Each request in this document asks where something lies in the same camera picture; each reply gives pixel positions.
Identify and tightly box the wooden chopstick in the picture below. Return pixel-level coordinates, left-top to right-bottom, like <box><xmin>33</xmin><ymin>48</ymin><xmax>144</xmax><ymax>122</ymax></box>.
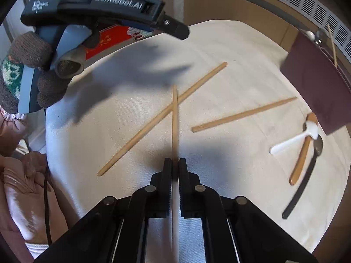
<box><xmin>326</xmin><ymin>23</ymin><xmax>338</xmax><ymax>69</ymax></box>
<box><xmin>191</xmin><ymin>97</ymin><xmax>297</xmax><ymax>133</ymax></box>
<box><xmin>172</xmin><ymin>85</ymin><xmax>179</xmax><ymax>262</ymax></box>

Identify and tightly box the wooden chopstick crossing spoon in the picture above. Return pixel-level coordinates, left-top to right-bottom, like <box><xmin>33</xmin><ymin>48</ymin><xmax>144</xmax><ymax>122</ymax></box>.
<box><xmin>98</xmin><ymin>62</ymin><xmax>228</xmax><ymax>176</ymax></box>

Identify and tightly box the dark translucent spoon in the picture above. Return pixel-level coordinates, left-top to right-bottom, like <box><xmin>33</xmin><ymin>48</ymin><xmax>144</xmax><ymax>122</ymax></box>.
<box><xmin>315</xmin><ymin>28</ymin><xmax>326</xmax><ymax>46</ymax></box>
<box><xmin>281</xmin><ymin>135</ymin><xmax>324</xmax><ymax>219</ymax></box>

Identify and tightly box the white plastic spoon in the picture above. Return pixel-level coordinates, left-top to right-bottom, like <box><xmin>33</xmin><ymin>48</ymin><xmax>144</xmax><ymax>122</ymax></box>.
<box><xmin>269</xmin><ymin>121</ymin><xmax>318</xmax><ymax>155</ymax></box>

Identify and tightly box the brown gloved left hand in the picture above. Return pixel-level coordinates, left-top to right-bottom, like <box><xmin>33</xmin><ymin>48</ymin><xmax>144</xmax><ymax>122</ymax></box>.
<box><xmin>1</xmin><ymin>32</ymin><xmax>71</xmax><ymax>114</ymax></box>

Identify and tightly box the red printed box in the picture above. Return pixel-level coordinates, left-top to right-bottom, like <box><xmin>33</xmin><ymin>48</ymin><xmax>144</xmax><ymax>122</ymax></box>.
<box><xmin>85</xmin><ymin>25</ymin><xmax>153</xmax><ymax>60</ymax></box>

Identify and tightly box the white cloth table mat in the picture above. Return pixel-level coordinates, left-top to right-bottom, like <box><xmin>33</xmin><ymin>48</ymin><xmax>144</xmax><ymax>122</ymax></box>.
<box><xmin>46</xmin><ymin>20</ymin><xmax>350</xmax><ymax>251</ymax></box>

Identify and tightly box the maroon utensil holder box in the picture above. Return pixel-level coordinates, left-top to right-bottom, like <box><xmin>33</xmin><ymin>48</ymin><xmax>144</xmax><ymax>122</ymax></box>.
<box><xmin>280</xmin><ymin>32</ymin><xmax>350</xmax><ymax>135</ymax></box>

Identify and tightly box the white round utensil in holder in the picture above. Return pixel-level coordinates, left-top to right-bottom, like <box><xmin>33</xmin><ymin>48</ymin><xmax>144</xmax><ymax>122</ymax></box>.
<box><xmin>306</xmin><ymin>31</ymin><xmax>315</xmax><ymax>41</ymax></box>

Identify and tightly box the long grey ventilation grille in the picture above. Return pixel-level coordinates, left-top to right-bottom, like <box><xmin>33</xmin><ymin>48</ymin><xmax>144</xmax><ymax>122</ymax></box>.
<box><xmin>278</xmin><ymin>0</ymin><xmax>350</xmax><ymax>60</ymax></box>

